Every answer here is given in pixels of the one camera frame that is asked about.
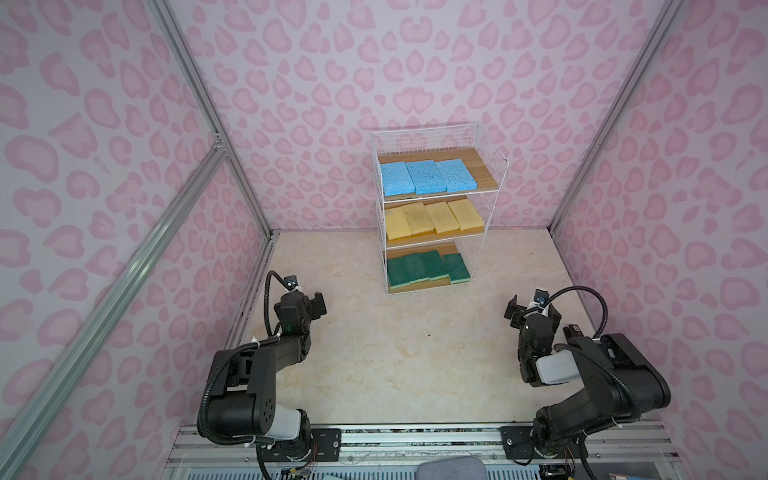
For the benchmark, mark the green sponge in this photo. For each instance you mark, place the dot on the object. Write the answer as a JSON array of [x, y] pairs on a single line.
[[456, 268], [434, 265]]

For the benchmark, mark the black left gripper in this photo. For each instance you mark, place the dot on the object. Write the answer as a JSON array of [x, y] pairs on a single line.
[[314, 307]]

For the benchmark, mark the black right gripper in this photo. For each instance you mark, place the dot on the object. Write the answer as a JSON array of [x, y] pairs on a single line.
[[518, 312]]

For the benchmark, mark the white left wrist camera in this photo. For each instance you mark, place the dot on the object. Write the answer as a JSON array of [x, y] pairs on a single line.
[[291, 283]]

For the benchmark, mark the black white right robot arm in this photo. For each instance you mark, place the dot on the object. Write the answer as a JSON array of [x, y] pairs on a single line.
[[619, 384]]

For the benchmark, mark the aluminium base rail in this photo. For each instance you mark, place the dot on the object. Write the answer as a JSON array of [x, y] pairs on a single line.
[[396, 451]]

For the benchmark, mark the white wire wooden shelf rack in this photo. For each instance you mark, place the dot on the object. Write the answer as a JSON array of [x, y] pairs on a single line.
[[474, 146]]

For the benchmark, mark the blue sponge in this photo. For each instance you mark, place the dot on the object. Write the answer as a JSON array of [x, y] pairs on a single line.
[[426, 177], [456, 176], [396, 179]]

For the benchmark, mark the green scouring pad front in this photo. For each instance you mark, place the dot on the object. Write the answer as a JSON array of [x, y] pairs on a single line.
[[415, 268]]

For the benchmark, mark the grey chair back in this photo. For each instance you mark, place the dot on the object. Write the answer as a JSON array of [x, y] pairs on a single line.
[[458, 468]]

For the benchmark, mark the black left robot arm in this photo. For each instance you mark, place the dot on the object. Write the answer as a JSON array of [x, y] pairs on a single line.
[[239, 405]]

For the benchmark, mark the small yellow sponge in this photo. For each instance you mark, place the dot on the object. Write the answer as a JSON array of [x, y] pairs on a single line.
[[397, 226]]

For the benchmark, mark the green scouring pad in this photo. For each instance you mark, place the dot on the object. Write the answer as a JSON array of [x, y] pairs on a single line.
[[415, 268], [397, 273]]

